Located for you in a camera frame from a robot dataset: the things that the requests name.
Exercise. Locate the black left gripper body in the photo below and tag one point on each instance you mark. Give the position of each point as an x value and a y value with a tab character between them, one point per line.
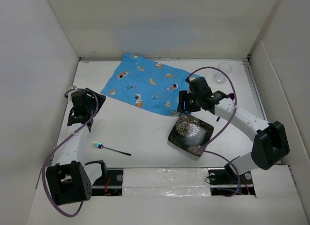
92	103

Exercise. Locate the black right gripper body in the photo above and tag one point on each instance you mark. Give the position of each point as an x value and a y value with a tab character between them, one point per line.
193	104

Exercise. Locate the blue space-print cloth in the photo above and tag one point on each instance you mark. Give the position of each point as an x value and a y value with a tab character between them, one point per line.
147	84

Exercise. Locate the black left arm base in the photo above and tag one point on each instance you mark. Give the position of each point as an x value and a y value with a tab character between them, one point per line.
104	181

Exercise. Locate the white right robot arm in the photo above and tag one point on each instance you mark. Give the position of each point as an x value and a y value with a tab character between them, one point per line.
269	139

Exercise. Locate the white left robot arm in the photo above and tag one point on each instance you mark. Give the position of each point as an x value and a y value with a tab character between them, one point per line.
70	180

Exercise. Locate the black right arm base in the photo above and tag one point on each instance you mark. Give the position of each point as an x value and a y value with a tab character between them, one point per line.
234	178

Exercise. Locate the clear plastic cup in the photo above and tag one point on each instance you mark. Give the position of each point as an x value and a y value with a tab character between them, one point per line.
224	67

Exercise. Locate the purple iridescent spoon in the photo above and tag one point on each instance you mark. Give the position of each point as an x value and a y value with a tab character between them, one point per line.
232	97

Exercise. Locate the black floral square plate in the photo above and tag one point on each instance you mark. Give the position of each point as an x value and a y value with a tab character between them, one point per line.
190	134

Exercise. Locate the iridescent fork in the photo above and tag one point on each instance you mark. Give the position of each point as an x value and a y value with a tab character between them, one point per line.
101	146

